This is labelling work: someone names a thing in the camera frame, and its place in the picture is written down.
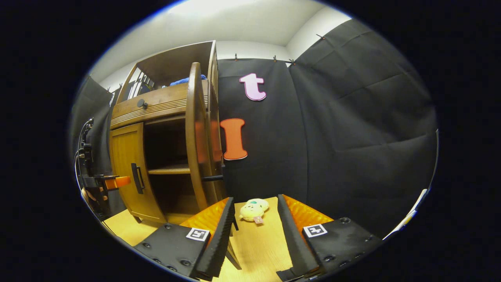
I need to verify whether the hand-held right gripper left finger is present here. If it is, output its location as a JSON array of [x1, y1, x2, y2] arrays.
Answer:
[[133, 197, 236, 282]]

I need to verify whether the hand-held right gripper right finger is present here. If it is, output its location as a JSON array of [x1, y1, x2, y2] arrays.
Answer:
[[276, 194, 383, 282]]

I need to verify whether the wooden cabinet door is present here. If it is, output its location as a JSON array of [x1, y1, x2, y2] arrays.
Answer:
[[110, 123, 167, 224], [185, 62, 227, 212]]

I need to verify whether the wooden double-door shoe cabinet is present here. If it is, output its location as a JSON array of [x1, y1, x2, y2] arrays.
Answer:
[[109, 40, 227, 224]]

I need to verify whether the yellow plush toy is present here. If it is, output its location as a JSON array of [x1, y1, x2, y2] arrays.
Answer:
[[240, 198, 270, 225]]

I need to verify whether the wooden inner shelf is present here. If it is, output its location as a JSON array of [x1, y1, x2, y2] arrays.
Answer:
[[148, 164, 191, 175]]

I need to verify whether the wooden ribbed drawer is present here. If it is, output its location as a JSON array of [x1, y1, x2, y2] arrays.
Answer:
[[110, 82, 209, 130]]

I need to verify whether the blue towel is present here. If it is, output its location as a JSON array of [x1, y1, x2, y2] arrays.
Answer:
[[169, 74, 207, 87]]

